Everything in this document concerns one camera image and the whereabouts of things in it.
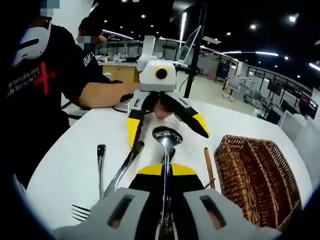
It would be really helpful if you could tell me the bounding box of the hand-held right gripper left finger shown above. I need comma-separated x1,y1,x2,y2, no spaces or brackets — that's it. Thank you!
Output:
51,163,166,240

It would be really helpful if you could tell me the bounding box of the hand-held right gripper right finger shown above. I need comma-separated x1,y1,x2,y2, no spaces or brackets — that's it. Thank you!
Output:
166,162,283,240

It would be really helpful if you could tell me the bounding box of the silver spoon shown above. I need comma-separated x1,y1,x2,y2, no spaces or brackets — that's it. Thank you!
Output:
151,125,183,240

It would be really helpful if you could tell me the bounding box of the brown wicker storage slot basket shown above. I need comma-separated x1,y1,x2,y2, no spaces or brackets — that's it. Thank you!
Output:
213,134,303,232

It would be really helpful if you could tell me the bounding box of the person's left hand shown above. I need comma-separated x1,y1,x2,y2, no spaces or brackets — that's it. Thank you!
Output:
149,96,177,120

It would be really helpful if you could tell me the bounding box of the wooden counter desk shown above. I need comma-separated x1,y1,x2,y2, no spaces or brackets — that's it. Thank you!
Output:
98,61,141,85

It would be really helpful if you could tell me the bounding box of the black stand pole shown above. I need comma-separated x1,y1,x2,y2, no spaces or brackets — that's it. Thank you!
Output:
182,0,209,99

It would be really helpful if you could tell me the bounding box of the tilted grey screen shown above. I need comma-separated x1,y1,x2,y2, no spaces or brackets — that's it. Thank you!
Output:
177,24,202,65

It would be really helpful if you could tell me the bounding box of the blue standing banner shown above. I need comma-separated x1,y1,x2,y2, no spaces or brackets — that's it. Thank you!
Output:
217,61,231,80

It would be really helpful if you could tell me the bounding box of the ceiling air conditioner vent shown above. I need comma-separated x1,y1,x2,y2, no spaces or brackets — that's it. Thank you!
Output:
202,36,222,44

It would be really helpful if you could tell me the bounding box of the person's black shirt torso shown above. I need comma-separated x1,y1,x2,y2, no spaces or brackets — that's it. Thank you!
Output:
4,23,87,188

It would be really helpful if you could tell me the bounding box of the black monitor on stand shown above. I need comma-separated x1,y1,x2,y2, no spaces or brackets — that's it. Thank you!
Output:
266,79,283,97

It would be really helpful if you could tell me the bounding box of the white desk partition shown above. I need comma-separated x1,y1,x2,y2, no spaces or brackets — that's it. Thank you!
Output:
279,109,320,161

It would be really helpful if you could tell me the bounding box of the white chest device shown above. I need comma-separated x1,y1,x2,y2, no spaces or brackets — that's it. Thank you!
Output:
11,20,53,67

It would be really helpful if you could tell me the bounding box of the red wall screen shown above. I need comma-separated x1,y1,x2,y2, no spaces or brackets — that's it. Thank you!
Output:
299,91,320,120

